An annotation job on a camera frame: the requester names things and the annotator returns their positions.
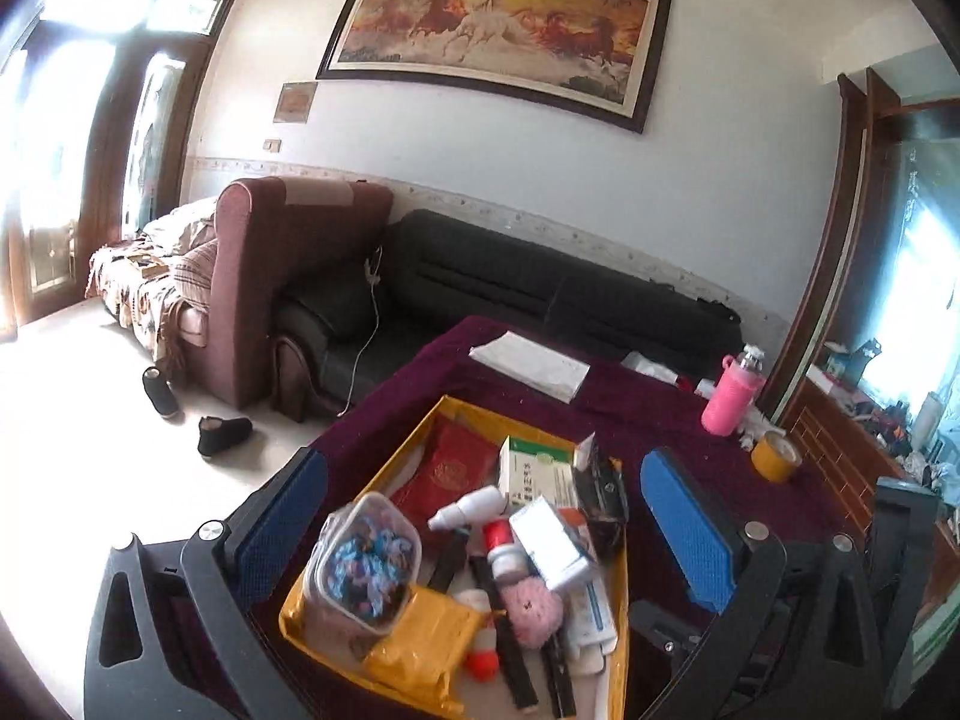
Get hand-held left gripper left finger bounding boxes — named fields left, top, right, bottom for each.
left=82, top=446, right=331, bottom=720

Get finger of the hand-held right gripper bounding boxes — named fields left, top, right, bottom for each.
left=628, top=600, right=719, bottom=692

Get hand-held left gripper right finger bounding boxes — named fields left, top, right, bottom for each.
left=637, top=446, right=912, bottom=720

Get white blue medicine box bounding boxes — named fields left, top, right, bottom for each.
left=562, top=585, right=620, bottom=661

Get black snack packet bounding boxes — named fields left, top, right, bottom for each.
left=574, top=435, right=629, bottom=548

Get clear plastic container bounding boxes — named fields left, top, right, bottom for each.
left=304, top=491, right=422, bottom=642

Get black stick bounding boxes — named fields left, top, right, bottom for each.
left=427, top=529, right=470, bottom=593
left=469, top=555, right=541, bottom=713
left=540, top=634, right=578, bottom=719

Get pink knitted ball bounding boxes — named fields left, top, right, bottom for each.
left=499, top=574, right=565, bottom=650

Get white barcode box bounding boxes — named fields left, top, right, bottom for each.
left=510, top=499, right=597, bottom=592

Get green white medicine box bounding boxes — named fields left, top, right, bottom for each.
left=496, top=435, right=582, bottom=515

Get red booklet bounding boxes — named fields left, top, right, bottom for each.
left=390, top=420, right=502, bottom=533

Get white bottle red label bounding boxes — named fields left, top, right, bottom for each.
left=480, top=519, right=526, bottom=578

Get white dropper bottle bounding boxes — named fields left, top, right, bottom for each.
left=427, top=486, right=507, bottom=533

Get yellow packet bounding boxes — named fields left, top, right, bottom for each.
left=364, top=589, right=488, bottom=717

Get white bottle orange cap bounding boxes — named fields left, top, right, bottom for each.
left=457, top=589, right=500, bottom=680

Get yellow box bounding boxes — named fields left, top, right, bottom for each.
left=279, top=394, right=631, bottom=720

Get brick pattern wooden cabinet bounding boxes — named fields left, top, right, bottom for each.
left=780, top=375, right=960, bottom=616

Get black shoe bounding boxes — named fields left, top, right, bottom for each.
left=141, top=365, right=177, bottom=421
left=197, top=416, right=254, bottom=460

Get green printed panel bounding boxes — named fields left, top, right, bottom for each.
left=907, top=592, right=960, bottom=691

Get yellow tape roll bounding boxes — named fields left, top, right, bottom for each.
left=751, top=431, right=803, bottom=482

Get maroon tablecloth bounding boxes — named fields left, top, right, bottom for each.
left=255, top=315, right=886, bottom=720

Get pile of sill clutter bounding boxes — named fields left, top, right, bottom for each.
left=817, top=337, right=960, bottom=511

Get pink sleeved bottle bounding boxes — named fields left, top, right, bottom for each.
left=701, top=345, right=767, bottom=437

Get white papers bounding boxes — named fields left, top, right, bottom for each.
left=469, top=330, right=592, bottom=402

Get maroon armchair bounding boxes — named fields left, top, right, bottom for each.
left=210, top=176, right=395, bottom=410

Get striped cushion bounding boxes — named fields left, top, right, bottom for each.
left=169, top=240, right=218, bottom=308

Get patterned blanket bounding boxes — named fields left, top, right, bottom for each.
left=84, top=199, right=222, bottom=365

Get black sofa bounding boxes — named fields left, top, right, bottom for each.
left=270, top=208, right=743, bottom=421

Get wooden glass door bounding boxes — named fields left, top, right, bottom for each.
left=0, top=0, right=245, bottom=331

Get framed horse painting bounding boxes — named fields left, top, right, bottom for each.
left=315, top=0, right=674, bottom=134

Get white charging cable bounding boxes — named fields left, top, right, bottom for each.
left=337, top=244, right=387, bottom=417

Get wooden window frame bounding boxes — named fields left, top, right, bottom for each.
left=757, top=67, right=901, bottom=421

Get small wall plaque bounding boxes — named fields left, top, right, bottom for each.
left=272, top=81, right=319, bottom=125

